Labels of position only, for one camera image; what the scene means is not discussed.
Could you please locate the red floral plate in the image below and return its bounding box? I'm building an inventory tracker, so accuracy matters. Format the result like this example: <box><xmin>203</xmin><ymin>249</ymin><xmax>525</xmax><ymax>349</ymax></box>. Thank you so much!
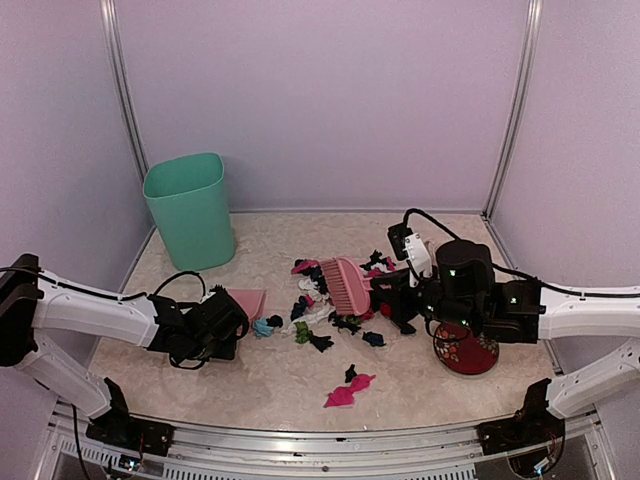
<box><xmin>433</xmin><ymin>323</ymin><xmax>499</xmax><ymax>376</ymax></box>

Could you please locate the aluminium frame post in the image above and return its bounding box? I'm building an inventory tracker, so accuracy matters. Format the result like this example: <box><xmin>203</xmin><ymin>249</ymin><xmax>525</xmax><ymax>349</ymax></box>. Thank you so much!
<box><xmin>99</xmin><ymin>0</ymin><xmax>149</xmax><ymax>182</ymax></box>
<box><xmin>482</xmin><ymin>0</ymin><xmax>543</xmax><ymax>224</ymax></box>

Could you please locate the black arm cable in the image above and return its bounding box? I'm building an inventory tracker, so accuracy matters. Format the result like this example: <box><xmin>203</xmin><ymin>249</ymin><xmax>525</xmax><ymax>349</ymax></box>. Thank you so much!
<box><xmin>402</xmin><ymin>207</ymin><xmax>541</xmax><ymax>286</ymax></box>
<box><xmin>149</xmin><ymin>270</ymin><xmax>208</xmax><ymax>301</ymax></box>

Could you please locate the green paper scrap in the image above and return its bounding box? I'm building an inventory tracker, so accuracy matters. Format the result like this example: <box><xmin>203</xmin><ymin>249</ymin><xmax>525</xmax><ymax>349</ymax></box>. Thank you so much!
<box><xmin>295</xmin><ymin>321</ymin><xmax>312</xmax><ymax>344</ymax></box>

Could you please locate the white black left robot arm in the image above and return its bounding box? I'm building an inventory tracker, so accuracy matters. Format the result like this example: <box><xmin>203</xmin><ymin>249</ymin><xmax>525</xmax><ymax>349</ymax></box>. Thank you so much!
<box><xmin>1</xmin><ymin>254</ymin><xmax>250</xmax><ymax>445</ymax></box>

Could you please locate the magenta paper scrap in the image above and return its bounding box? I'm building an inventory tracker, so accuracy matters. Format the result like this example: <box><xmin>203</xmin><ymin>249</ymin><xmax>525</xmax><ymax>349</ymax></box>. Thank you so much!
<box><xmin>324</xmin><ymin>374</ymin><xmax>376</xmax><ymax>408</ymax></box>

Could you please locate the right aluminium frame post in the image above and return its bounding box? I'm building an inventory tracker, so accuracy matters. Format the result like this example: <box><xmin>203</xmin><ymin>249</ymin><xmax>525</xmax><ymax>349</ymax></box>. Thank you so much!
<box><xmin>482</xmin><ymin>0</ymin><xmax>543</xmax><ymax>224</ymax></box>

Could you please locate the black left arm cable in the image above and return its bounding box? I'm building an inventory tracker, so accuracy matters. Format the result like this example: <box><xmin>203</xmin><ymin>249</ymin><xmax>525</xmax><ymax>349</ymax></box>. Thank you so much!
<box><xmin>149</xmin><ymin>270</ymin><xmax>208</xmax><ymax>301</ymax></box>

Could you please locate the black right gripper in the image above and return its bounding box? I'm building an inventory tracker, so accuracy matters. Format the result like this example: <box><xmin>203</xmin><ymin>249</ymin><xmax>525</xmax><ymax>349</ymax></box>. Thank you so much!
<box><xmin>372</xmin><ymin>266</ymin><xmax>481</xmax><ymax>331</ymax></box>

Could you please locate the pink plastic dustpan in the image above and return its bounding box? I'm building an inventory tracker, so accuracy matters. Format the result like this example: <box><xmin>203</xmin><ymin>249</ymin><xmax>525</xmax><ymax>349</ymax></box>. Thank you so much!
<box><xmin>228</xmin><ymin>289</ymin><xmax>266</xmax><ymax>323</ymax></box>

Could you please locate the pink plastic hand brush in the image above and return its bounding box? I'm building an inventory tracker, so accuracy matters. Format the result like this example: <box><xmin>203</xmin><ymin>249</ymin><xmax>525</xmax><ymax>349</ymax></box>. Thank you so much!
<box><xmin>319</xmin><ymin>257</ymin><xmax>371</xmax><ymax>316</ymax></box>

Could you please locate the small black paper scrap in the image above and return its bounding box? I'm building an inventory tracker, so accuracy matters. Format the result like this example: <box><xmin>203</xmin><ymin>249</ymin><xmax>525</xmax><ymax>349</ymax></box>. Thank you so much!
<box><xmin>345</xmin><ymin>364</ymin><xmax>357</xmax><ymax>384</ymax></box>

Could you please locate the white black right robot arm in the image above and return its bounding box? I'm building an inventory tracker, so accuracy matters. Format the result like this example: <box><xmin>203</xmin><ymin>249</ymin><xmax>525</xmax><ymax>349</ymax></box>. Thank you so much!
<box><xmin>390</xmin><ymin>234</ymin><xmax>639</xmax><ymax>444</ymax></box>

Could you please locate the light blue paper scrap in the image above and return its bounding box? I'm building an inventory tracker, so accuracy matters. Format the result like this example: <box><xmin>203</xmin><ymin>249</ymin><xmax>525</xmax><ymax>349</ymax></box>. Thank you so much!
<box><xmin>253</xmin><ymin>318</ymin><xmax>274</xmax><ymax>338</ymax></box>

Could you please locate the green plastic waste bin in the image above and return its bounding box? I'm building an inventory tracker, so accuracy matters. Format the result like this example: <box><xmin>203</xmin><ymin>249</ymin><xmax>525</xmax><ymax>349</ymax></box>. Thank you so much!
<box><xmin>143</xmin><ymin>153</ymin><xmax>235</xmax><ymax>271</ymax></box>

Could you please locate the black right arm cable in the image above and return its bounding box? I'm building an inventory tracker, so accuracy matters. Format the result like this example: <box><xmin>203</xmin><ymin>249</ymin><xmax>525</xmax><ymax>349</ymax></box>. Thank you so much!
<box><xmin>402</xmin><ymin>207</ymin><xmax>541</xmax><ymax>286</ymax></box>

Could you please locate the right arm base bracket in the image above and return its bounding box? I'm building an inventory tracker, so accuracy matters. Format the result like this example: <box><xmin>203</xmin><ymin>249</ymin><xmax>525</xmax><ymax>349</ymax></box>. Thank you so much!
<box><xmin>476</xmin><ymin>379</ymin><xmax>565</xmax><ymax>455</ymax></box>

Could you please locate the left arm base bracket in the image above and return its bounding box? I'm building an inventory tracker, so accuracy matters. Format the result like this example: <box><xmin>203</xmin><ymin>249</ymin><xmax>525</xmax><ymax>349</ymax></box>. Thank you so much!
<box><xmin>86</xmin><ymin>378</ymin><xmax>175</xmax><ymax>457</ymax></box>

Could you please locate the dark blue paper scrap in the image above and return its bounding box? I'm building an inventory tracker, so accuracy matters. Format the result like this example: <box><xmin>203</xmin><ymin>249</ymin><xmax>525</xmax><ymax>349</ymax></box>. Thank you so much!
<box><xmin>362</xmin><ymin>331</ymin><xmax>386</xmax><ymax>348</ymax></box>

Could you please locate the left aluminium frame post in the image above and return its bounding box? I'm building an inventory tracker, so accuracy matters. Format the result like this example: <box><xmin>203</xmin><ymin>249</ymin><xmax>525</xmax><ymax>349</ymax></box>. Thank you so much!
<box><xmin>99</xmin><ymin>0</ymin><xmax>149</xmax><ymax>182</ymax></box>

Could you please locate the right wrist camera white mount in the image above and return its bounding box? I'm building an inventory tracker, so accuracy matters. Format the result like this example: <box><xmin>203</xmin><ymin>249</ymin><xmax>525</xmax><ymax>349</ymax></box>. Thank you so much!
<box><xmin>387</xmin><ymin>223</ymin><xmax>433</xmax><ymax>288</ymax></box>

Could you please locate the aluminium front rail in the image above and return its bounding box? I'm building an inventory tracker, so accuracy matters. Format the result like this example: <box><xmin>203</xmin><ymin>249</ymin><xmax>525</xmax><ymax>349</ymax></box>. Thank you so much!
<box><xmin>34</xmin><ymin>414</ymin><xmax>616</xmax><ymax>480</ymax></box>

